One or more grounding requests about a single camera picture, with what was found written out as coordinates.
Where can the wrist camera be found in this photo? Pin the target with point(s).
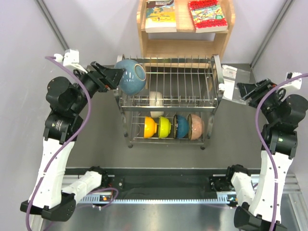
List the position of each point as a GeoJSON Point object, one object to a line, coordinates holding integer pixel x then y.
{"type": "Point", "coordinates": [70, 58]}
{"type": "Point", "coordinates": [295, 84]}

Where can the grey booklet in plastic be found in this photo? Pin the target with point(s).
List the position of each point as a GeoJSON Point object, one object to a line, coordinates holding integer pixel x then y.
{"type": "Point", "coordinates": [232, 76]}

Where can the steel two-tier dish rack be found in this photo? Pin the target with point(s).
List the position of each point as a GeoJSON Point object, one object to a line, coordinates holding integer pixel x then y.
{"type": "Point", "coordinates": [188, 85]}

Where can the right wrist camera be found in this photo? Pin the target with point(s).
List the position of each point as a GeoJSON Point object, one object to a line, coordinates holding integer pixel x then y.
{"type": "Point", "coordinates": [295, 84]}

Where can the orange bowl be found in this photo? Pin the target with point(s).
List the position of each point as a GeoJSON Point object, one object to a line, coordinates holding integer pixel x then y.
{"type": "Point", "coordinates": [150, 127]}

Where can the lime green bowl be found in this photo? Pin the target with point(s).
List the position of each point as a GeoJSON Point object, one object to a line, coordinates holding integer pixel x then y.
{"type": "Point", "coordinates": [164, 127]}

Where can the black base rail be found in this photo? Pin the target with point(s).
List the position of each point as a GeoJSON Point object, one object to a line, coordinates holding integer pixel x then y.
{"type": "Point", "coordinates": [165, 183]}

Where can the pink speckled bowl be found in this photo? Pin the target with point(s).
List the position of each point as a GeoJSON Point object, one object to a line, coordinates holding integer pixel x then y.
{"type": "Point", "coordinates": [196, 127]}

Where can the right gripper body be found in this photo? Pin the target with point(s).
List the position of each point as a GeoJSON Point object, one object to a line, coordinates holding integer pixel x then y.
{"type": "Point", "coordinates": [271, 100]}

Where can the red cover book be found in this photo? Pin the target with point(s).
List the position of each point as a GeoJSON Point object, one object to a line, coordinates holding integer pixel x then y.
{"type": "Point", "coordinates": [207, 16]}

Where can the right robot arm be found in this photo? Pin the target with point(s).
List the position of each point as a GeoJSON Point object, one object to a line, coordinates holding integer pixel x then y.
{"type": "Point", "coordinates": [258, 208]}

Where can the large blue ceramic bowl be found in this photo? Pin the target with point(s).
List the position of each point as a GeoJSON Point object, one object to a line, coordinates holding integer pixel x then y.
{"type": "Point", "coordinates": [134, 78]}

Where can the small teal blue bowl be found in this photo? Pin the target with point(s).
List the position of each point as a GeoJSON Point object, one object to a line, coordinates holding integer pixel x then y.
{"type": "Point", "coordinates": [180, 126]}

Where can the yellow cover book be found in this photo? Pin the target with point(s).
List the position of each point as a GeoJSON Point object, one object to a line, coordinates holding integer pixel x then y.
{"type": "Point", "coordinates": [160, 16]}

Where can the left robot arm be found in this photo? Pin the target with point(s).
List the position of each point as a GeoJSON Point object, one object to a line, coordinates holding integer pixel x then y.
{"type": "Point", "coordinates": [49, 199]}

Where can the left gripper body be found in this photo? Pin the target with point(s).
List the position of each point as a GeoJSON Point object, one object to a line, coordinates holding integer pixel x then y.
{"type": "Point", "coordinates": [96, 83]}

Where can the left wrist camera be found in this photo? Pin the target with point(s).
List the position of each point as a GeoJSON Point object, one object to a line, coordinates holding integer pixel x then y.
{"type": "Point", "coordinates": [70, 58]}

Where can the wooden shelf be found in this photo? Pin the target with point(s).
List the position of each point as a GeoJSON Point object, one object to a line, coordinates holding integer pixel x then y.
{"type": "Point", "coordinates": [166, 48]}

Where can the cream ceramic bowl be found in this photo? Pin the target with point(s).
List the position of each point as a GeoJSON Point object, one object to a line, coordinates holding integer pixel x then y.
{"type": "Point", "coordinates": [156, 100]}

